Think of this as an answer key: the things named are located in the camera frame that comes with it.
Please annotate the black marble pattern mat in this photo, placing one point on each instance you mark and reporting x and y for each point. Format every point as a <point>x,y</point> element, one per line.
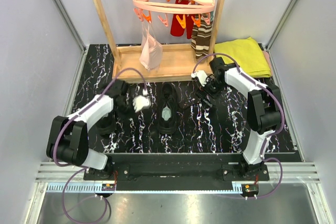
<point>221,129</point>

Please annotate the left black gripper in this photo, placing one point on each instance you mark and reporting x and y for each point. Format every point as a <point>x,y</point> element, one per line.
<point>134,104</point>

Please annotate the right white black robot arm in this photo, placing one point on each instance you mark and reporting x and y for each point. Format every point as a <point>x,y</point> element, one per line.
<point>265,115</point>

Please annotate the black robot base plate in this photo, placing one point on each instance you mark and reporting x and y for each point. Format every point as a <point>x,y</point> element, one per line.
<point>179,172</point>

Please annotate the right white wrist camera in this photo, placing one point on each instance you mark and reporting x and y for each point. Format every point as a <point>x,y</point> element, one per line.
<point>200,76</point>

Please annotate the white pink hanging garment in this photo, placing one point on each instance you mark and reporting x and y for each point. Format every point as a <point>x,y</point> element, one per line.
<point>151,50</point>

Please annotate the grey slotted cable duct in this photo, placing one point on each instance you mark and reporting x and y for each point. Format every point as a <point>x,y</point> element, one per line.
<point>100,188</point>

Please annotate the wooden drying rack frame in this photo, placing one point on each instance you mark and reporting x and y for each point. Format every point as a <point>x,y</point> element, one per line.
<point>178,59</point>

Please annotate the red hanging sock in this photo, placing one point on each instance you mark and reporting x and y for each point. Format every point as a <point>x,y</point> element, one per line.
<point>177,30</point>

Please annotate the aluminium frame rail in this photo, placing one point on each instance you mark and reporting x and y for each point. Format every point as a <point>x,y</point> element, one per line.
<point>50,172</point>

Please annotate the pink round clip hanger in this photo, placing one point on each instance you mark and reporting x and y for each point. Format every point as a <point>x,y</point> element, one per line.
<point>145,8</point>

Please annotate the yellow folded towel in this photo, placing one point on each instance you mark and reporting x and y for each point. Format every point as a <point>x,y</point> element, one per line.
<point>248,55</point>

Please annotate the black sneaker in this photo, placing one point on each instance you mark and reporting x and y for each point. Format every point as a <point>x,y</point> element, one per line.
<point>106,125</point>
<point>167,109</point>

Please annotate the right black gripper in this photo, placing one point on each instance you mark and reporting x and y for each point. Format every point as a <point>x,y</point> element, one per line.
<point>201,94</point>

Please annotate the brown striped hanging sock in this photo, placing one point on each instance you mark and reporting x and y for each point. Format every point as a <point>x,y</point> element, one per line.
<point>200,39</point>

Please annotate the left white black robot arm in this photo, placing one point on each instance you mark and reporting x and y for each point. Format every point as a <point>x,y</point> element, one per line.
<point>68,138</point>

